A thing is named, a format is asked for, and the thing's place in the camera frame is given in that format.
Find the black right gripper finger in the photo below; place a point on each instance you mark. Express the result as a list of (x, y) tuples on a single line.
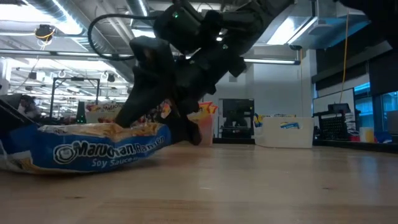
[(152, 77), (186, 130)]

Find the red Maruchan ramen packet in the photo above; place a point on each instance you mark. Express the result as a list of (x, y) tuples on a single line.
[(105, 108)]

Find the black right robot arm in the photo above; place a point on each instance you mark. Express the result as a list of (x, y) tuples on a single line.
[(258, 18)]

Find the clear plastic bin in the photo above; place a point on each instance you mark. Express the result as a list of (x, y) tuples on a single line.
[(206, 130)]

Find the black equipment rack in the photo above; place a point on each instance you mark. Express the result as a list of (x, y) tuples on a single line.
[(237, 118)]

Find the ceiling light fixture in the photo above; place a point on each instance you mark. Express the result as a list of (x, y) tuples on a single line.
[(270, 61)]

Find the grey translucent plastic bin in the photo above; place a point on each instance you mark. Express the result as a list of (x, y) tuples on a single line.
[(99, 117)]

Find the black cone device green light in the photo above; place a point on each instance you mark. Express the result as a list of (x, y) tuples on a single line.
[(81, 113)]

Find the white plastic bin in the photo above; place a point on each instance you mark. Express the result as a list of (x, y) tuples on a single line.
[(286, 137)]

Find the whiteboard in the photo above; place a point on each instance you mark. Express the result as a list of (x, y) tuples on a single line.
[(329, 101)]

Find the person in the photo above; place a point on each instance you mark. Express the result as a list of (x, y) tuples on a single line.
[(28, 107)]

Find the black equipment cart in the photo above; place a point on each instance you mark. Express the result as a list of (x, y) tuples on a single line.
[(335, 124)]

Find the yellow box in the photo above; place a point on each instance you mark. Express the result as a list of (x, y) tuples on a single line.
[(367, 134)]

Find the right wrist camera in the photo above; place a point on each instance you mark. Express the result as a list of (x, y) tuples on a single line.
[(183, 28)]

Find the black metal frame stand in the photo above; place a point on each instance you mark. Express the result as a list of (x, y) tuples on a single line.
[(74, 79)]

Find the black ceiling camera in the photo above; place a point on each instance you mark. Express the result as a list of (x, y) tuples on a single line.
[(44, 32)]

